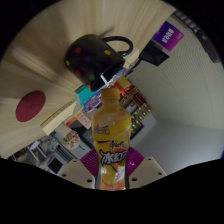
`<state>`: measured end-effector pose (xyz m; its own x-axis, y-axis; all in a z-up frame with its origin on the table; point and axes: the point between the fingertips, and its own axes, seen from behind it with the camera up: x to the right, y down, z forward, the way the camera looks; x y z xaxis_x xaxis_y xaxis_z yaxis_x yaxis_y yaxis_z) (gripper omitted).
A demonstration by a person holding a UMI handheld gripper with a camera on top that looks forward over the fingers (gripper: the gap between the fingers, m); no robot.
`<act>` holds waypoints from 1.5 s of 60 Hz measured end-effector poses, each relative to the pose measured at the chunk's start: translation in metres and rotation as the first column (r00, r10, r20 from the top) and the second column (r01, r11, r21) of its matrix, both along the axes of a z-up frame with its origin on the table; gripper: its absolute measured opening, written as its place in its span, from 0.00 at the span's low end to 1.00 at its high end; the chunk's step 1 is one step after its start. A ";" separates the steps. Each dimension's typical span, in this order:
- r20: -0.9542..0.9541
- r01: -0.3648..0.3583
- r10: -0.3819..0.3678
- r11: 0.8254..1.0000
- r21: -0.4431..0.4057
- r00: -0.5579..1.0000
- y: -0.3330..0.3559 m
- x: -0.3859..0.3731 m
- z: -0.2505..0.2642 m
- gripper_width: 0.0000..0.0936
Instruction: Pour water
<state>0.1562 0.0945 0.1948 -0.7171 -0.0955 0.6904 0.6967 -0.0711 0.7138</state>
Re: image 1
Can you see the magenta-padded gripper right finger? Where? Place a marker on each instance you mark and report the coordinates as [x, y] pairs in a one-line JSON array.
[[148, 171]]

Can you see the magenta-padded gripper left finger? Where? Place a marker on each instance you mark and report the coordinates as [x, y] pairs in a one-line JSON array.
[[78, 173]]

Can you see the yellow-labelled drink bottle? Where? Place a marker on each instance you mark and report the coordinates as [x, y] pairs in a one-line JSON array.
[[111, 133]]

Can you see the pink flowers in white pot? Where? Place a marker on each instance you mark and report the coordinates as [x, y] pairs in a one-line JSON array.
[[71, 140]]

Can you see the kraft paper notebook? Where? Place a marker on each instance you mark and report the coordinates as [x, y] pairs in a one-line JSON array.
[[58, 118]]

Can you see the teal book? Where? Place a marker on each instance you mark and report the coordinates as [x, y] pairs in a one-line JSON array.
[[83, 95]]

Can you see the flat round red coaster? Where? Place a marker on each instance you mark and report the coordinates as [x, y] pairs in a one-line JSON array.
[[30, 106]]

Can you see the yellow gift box, red ribbon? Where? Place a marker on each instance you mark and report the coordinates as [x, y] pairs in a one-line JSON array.
[[122, 83]]

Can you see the red-tipped stirrer stick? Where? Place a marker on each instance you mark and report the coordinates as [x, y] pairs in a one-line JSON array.
[[106, 80]]

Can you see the black mug with coloured dots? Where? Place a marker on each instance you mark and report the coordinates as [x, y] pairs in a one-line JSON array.
[[91, 60]]

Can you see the cream notebook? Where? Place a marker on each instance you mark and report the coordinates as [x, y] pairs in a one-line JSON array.
[[132, 56]]

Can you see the purple sign board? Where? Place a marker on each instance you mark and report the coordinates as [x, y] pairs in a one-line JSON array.
[[168, 36]]

